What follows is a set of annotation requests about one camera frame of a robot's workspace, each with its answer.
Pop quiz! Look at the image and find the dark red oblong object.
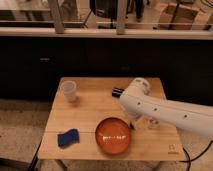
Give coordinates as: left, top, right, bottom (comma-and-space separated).
130, 123, 135, 130

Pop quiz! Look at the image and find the clear plastic bottle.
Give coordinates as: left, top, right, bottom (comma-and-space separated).
148, 119, 159, 129

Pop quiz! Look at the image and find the orange ceramic bowl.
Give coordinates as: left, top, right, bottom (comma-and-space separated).
95, 117, 131, 155

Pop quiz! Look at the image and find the translucent plastic cup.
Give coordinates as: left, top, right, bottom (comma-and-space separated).
60, 81, 77, 102

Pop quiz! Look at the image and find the cardboard box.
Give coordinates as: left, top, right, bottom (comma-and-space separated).
158, 3, 198, 30

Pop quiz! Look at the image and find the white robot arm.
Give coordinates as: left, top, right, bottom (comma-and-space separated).
119, 78, 213, 140

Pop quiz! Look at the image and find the blue sponge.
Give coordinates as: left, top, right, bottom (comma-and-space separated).
57, 129, 80, 148

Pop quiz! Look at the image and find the black rectangular case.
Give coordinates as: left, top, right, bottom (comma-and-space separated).
112, 88, 123, 98

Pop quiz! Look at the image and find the wooden table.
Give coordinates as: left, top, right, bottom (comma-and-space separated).
38, 77, 184, 162

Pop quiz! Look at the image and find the black office chair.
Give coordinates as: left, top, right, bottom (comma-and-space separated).
89, 0, 118, 19

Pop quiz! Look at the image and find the black cable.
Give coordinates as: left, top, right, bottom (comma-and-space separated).
181, 139, 213, 171

